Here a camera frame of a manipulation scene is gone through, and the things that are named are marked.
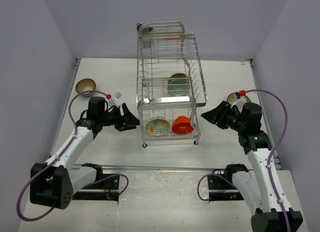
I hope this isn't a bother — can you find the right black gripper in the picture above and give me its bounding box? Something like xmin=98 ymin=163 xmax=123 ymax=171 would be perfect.
xmin=201 ymin=101 xmax=247 ymax=133

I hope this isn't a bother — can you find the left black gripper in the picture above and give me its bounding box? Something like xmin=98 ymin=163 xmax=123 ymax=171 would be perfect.
xmin=99 ymin=103 xmax=142 ymax=132

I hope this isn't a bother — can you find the mint green floral bowl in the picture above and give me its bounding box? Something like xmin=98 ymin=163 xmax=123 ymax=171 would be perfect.
xmin=167 ymin=80 xmax=190 ymax=96

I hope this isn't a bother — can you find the brown ribbed bowl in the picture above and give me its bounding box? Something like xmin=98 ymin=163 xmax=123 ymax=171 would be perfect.
xmin=75 ymin=78 xmax=97 ymax=97

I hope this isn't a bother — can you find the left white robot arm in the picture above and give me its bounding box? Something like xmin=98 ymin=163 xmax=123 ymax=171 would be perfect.
xmin=29 ymin=97 xmax=140 ymax=210

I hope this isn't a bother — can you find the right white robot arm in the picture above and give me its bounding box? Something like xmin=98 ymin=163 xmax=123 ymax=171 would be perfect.
xmin=201 ymin=101 xmax=303 ymax=232

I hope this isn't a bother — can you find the white bowl orange star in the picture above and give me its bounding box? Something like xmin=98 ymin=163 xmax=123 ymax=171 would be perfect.
xmin=145 ymin=116 xmax=171 ymax=136

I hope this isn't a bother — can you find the yellow blue patterned bowl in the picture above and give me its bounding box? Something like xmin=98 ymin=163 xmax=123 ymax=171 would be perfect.
xmin=168 ymin=72 xmax=189 ymax=84

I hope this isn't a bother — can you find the steel cutlery holder cup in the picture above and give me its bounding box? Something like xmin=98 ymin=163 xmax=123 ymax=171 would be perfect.
xmin=136 ymin=22 xmax=154 ymax=49

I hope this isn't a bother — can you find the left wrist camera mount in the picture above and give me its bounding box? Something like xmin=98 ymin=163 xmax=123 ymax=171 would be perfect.
xmin=106 ymin=92 xmax=122 ymax=107

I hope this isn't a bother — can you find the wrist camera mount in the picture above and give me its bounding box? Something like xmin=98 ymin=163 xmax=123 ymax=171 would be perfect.
xmin=231 ymin=92 xmax=247 ymax=112
xmin=106 ymin=92 xmax=122 ymax=107

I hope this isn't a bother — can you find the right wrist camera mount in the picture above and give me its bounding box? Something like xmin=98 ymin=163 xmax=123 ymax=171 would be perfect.
xmin=231 ymin=92 xmax=247 ymax=112

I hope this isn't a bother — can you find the steel wire dish rack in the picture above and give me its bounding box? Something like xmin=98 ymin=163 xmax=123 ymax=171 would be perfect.
xmin=136 ymin=21 xmax=208 ymax=148

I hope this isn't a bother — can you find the aluminium table rail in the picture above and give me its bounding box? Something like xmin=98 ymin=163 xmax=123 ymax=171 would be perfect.
xmin=69 ymin=163 xmax=282 ymax=172

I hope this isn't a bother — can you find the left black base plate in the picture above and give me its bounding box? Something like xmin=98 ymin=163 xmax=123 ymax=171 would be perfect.
xmin=73 ymin=176 xmax=120 ymax=202

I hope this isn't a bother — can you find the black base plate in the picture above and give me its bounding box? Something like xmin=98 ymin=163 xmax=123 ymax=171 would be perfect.
xmin=73 ymin=176 xmax=120 ymax=202
xmin=207 ymin=176 xmax=244 ymax=202

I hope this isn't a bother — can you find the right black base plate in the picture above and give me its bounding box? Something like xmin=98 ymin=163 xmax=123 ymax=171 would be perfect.
xmin=207 ymin=176 xmax=244 ymax=202

